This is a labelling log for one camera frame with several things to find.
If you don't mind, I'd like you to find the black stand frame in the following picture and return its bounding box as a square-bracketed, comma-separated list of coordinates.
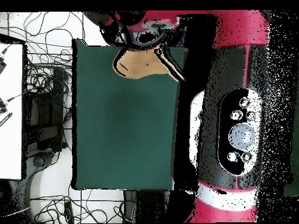
[23, 67, 69, 153]

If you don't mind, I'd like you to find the grey stand base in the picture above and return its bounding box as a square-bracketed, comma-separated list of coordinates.
[25, 151, 59, 187]

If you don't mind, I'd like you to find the white table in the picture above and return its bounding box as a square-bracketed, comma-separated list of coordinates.
[0, 43, 23, 180]

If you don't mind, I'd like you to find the black strip with marks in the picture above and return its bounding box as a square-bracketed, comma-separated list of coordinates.
[0, 112, 13, 128]

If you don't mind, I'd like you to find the black device with cable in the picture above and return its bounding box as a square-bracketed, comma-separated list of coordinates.
[0, 92, 26, 114]

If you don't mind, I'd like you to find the dark green table cloth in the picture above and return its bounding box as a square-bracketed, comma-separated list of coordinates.
[71, 38, 190, 191]

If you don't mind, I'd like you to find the tan terry towel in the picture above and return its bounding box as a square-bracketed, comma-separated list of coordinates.
[112, 46, 186, 82]

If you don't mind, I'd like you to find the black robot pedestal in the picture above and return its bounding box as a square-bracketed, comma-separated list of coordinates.
[123, 190, 173, 223]

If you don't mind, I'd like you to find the black power strip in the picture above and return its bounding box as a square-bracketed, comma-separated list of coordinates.
[64, 201, 74, 223]

